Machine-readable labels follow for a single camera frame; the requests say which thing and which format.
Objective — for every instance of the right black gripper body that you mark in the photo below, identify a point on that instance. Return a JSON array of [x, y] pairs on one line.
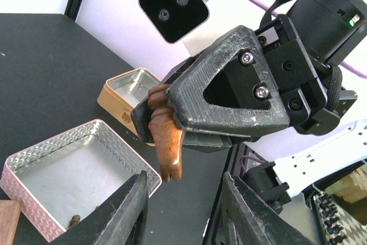
[[311, 92]]

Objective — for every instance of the gold metal tin lid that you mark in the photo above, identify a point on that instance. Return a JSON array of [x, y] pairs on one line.
[[122, 93]]

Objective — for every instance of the brown knight chess piece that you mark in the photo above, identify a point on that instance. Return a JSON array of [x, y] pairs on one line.
[[168, 138]]

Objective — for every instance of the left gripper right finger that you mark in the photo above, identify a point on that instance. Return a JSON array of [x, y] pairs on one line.
[[246, 218]]

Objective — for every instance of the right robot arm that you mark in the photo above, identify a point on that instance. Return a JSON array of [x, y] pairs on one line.
[[328, 29]]

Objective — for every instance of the pink metal tin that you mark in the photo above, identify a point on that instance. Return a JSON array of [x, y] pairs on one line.
[[71, 174]]

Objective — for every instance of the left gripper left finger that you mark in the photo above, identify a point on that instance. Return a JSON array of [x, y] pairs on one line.
[[121, 219]]

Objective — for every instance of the pile of dark chess pieces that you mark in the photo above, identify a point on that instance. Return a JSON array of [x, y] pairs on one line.
[[73, 221]]

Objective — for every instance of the wooden chess board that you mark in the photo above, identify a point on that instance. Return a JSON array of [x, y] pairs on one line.
[[10, 212]]

